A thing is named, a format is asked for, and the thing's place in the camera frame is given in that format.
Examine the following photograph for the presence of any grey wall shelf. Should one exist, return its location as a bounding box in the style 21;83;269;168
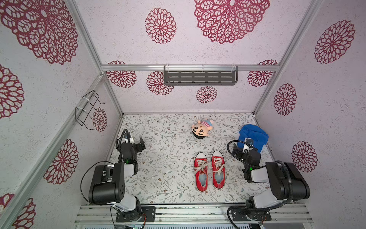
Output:
163;66;238;86

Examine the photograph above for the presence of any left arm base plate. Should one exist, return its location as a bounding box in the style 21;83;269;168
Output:
115;206;156;223

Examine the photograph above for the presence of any black wire wall rack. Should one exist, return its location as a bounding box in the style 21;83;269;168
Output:
74;90;107;133

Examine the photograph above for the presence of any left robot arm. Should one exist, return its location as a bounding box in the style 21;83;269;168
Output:
88;138;145;221

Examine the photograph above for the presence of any plush doll head toy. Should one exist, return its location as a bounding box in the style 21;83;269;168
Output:
191;120;214;139

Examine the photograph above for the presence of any blue cap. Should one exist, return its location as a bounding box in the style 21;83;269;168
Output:
238;124;269;153

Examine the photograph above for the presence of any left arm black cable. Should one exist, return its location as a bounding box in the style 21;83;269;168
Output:
79;161;115;204

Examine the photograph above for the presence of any red sneaker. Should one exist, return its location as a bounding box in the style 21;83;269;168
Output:
193;152;209;192
211;150;226;189

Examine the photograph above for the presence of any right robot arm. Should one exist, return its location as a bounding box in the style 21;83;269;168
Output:
226;140;310;215

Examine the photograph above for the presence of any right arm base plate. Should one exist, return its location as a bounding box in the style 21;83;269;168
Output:
229;206;272;221

